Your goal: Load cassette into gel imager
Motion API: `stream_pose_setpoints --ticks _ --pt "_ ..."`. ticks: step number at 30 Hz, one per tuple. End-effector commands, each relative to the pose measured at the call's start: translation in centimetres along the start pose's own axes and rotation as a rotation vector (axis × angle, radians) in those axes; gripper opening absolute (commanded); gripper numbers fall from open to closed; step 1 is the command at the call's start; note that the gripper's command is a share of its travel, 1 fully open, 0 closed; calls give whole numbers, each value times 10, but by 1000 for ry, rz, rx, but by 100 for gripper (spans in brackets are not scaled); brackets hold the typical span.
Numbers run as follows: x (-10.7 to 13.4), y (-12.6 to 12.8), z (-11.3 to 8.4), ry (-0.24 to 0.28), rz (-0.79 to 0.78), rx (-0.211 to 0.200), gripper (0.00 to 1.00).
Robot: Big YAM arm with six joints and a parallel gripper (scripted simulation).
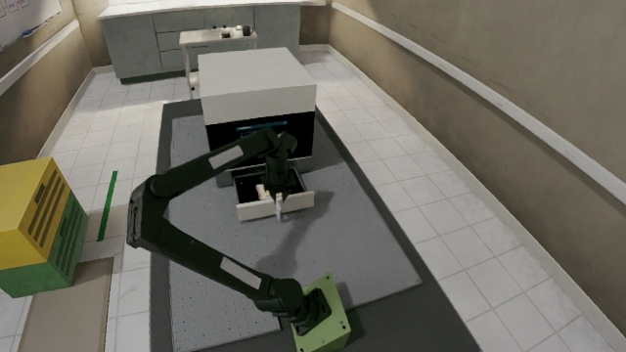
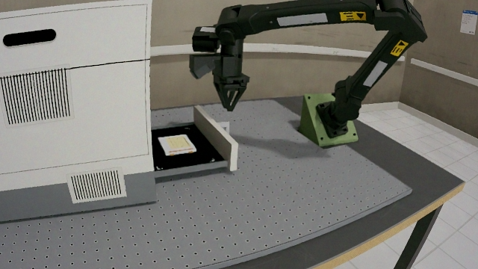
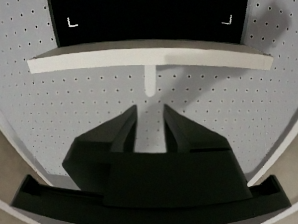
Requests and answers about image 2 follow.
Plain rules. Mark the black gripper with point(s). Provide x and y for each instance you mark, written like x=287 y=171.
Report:
x=231 y=83

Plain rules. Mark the white imager box with drawer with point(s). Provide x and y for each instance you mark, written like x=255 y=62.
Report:
x=75 y=121

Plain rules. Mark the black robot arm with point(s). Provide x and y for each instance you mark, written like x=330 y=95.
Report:
x=255 y=18

